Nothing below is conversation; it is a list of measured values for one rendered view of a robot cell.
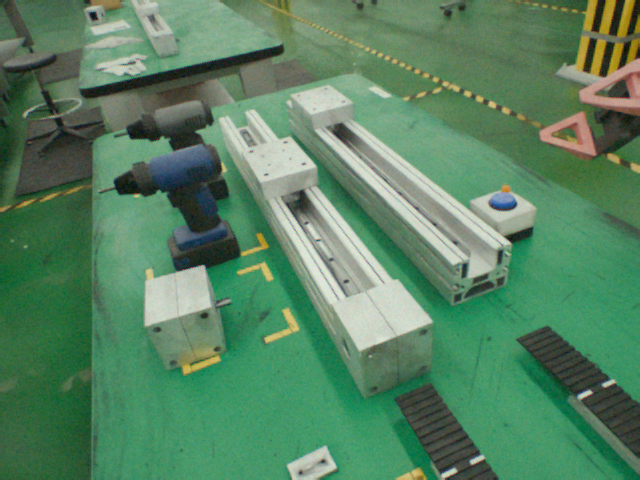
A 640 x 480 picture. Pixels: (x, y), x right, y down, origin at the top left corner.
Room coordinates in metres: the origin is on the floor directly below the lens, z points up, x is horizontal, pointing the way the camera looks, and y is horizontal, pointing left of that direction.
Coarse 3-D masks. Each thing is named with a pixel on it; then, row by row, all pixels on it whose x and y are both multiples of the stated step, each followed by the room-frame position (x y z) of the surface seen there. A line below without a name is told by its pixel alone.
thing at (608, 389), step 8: (600, 384) 0.32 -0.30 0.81; (608, 384) 0.31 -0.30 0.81; (616, 384) 0.31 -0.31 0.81; (584, 392) 0.31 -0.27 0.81; (592, 392) 0.31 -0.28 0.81; (600, 392) 0.31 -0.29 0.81; (608, 392) 0.30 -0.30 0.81; (616, 392) 0.30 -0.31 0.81; (584, 400) 0.30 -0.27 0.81; (592, 400) 0.30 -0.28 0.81; (600, 400) 0.30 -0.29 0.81
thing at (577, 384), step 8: (592, 368) 0.34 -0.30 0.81; (600, 368) 0.34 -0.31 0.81; (576, 376) 0.33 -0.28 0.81; (584, 376) 0.33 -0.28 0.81; (592, 376) 0.33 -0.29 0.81; (600, 376) 0.33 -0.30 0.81; (608, 376) 0.32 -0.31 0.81; (568, 384) 0.32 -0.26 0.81; (576, 384) 0.32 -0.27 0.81; (584, 384) 0.32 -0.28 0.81; (592, 384) 0.32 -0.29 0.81; (576, 392) 0.31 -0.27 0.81
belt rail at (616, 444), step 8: (568, 400) 0.32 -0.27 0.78; (576, 400) 0.32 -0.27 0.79; (576, 408) 0.31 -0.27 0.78; (584, 408) 0.30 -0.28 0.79; (584, 416) 0.30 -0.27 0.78; (592, 416) 0.29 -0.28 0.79; (592, 424) 0.29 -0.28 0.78; (600, 424) 0.28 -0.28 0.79; (600, 432) 0.28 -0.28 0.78; (608, 432) 0.27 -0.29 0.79; (608, 440) 0.27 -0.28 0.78; (616, 440) 0.26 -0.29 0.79; (616, 448) 0.26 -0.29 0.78; (624, 448) 0.25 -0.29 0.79; (624, 456) 0.25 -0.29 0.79; (632, 456) 0.24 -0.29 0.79; (632, 464) 0.24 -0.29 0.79
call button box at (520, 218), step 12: (480, 204) 0.68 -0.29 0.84; (516, 204) 0.66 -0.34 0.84; (528, 204) 0.66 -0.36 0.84; (480, 216) 0.66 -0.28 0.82; (492, 216) 0.64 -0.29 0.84; (504, 216) 0.63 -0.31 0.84; (516, 216) 0.63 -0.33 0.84; (528, 216) 0.64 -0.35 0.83; (504, 228) 0.62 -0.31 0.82; (516, 228) 0.63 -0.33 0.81; (528, 228) 0.64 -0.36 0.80; (516, 240) 0.63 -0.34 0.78
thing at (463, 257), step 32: (352, 128) 1.03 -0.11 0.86; (320, 160) 1.04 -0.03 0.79; (352, 160) 0.87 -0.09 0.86; (384, 160) 0.87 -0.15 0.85; (352, 192) 0.86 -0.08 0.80; (384, 192) 0.73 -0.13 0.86; (416, 192) 0.74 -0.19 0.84; (384, 224) 0.72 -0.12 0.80; (416, 224) 0.61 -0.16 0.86; (448, 224) 0.64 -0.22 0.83; (480, 224) 0.59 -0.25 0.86; (416, 256) 0.60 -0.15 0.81; (448, 256) 0.52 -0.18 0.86; (480, 256) 0.56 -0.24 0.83; (448, 288) 0.51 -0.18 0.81; (480, 288) 0.53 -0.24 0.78
